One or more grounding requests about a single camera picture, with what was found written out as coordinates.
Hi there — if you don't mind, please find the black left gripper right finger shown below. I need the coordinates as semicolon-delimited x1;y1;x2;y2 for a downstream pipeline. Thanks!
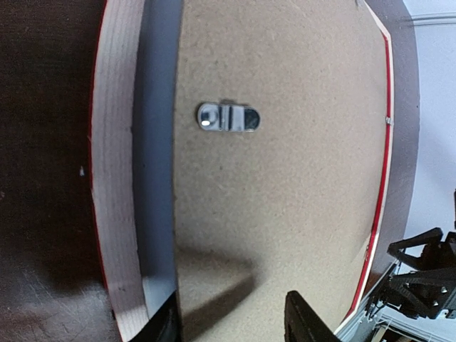
284;291;337;342

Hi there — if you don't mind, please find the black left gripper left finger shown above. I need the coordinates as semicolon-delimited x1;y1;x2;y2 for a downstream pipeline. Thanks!
133;291;182;342

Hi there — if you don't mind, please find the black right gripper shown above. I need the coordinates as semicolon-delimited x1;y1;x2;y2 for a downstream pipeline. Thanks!
370;227;455;320

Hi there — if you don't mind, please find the brown backing board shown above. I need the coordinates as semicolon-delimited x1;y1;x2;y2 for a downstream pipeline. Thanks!
175;1;387;341

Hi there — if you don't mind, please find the red wooden picture frame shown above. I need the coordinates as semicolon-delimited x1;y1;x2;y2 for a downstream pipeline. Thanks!
90;1;394;341

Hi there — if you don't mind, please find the silver metal turn clip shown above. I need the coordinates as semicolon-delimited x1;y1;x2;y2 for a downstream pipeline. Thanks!
197;103;261;133

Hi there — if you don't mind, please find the aluminium front rail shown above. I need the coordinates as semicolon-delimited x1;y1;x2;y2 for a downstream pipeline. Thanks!
334;261;402;341

